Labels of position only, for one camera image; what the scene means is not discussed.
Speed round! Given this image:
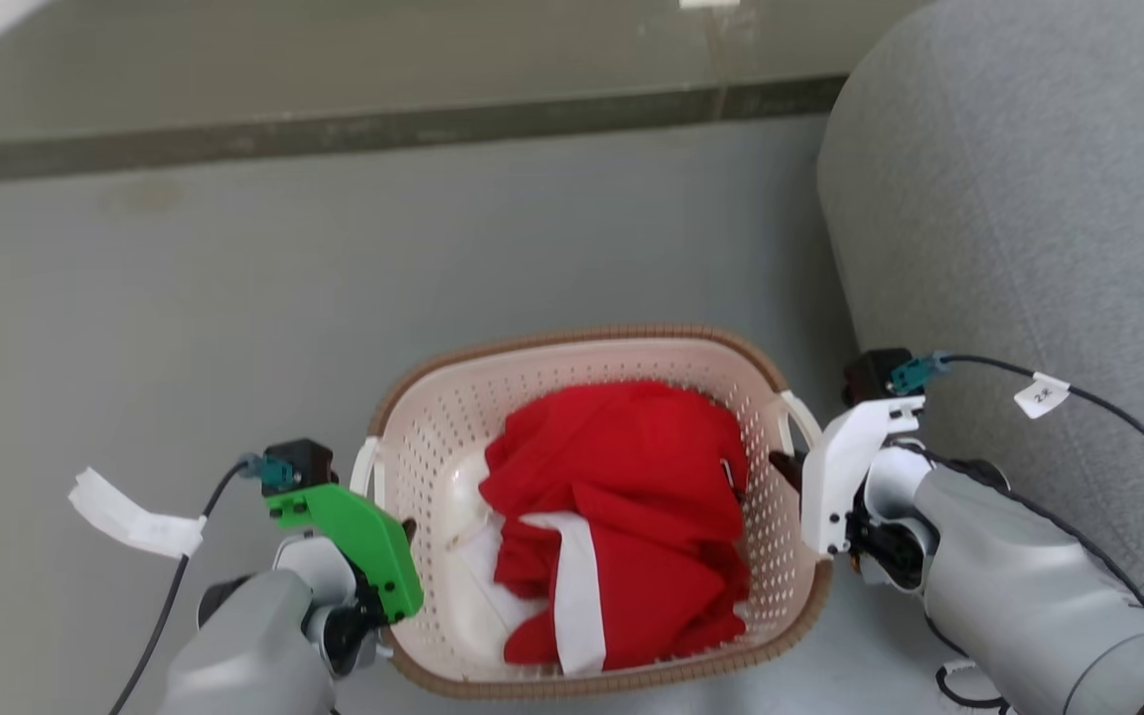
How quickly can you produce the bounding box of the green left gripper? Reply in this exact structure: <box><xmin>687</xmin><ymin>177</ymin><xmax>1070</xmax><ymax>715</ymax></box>
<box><xmin>264</xmin><ymin>484</ymin><xmax>424</xmax><ymax>625</ymax></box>

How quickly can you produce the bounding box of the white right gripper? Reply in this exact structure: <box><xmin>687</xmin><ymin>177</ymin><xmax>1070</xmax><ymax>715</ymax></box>
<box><xmin>769</xmin><ymin>395</ymin><xmax>926</xmax><ymax>557</ymax></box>

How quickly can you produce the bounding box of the cream plastic laundry basket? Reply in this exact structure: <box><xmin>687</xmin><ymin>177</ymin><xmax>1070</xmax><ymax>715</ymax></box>
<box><xmin>349</xmin><ymin>325</ymin><xmax>836</xmax><ymax>699</ymax></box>

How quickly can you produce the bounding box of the red and white garment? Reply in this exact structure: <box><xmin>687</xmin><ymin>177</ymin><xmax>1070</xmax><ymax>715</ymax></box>
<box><xmin>478</xmin><ymin>380</ymin><xmax>752</xmax><ymax>678</ymax></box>

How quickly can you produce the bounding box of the grey fabric sofa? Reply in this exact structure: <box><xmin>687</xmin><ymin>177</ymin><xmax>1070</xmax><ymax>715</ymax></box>
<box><xmin>817</xmin><ymin>0</ymin><xmax>1144</xmax><ymax>637</ymax></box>

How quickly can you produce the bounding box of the black left camera cable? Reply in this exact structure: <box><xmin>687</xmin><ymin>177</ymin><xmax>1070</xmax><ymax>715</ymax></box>
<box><xmin>110</xmin><ymin>453</ymin><xmax>297</xmax><ymax>715</ymax></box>

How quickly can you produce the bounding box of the black camera cable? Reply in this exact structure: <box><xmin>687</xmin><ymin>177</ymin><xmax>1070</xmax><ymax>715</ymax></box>
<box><xmin>110</xmin><ymin>453</ymin><xmax>297</xmax><ymax>715</ymax></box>
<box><xmin>890</xmin><ymin>352</ymin><xmax>1144</xmax><ymax>532</ymax></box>

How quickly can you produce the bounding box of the small white cable label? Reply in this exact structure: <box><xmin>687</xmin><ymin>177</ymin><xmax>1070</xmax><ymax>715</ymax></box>
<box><xmin>1014</xmin><ymin>372</ymin><xmax>1071</xmax><ymax>419</ymax></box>

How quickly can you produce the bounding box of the crumpled white cable tag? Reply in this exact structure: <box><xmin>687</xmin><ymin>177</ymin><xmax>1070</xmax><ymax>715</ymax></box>
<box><xmin>69</xmin><ymin>467</ymin><xmax>207</xmax><ymax>559</ymax></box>

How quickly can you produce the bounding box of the black right camera cable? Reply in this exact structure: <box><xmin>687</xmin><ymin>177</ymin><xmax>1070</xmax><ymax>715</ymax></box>
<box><xmin>890</xmin><ymin>352</ymin><xmax>1144</xmax><ymax>532</ymax></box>

